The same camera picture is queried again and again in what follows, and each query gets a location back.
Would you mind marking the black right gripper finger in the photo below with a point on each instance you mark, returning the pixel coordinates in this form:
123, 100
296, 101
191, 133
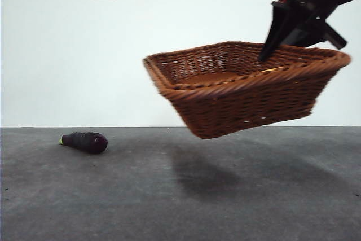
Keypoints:
307, 37
277, 26

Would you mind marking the yellow corn cob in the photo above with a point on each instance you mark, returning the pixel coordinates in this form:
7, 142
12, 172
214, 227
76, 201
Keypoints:
270, 69

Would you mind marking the brown wicker basket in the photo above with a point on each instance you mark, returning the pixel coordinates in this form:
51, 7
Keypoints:
239, 105

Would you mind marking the purple eggplant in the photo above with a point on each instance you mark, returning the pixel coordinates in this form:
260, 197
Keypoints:
87, 142

